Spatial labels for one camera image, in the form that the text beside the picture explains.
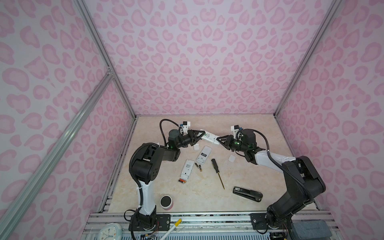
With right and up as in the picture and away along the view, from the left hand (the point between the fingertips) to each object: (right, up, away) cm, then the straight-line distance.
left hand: (206, 131), depth 86 cm
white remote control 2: (+2, -3, +1) cm, 4 cm away
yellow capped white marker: (-15, -44, -12) cm, 48 cm away
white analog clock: (-45, -46, -16) cm, 66 cm away
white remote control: (-12, -24, +4) cm, 27 cm away
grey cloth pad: (+45, -45, -17) cm, 65 cm away
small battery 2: (-3, -23, +6) cm, 24 cm away
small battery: (-6, -21, +7) cm, 23 cm away
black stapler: (+24, -34, -6) cm, 42 cm away
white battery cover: (+17, -17, +10) cm, 26 cm away
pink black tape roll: (-21, -35, -10) cm, 42 cm away
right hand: (+7, -4, 0) cm, 8 cm away
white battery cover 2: (-6, -11, +15) cm, 20 cm away
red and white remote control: (-1, -15, +11) cm, 19 cm away
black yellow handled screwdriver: (+5, -19, +7) cm, 21 cm away
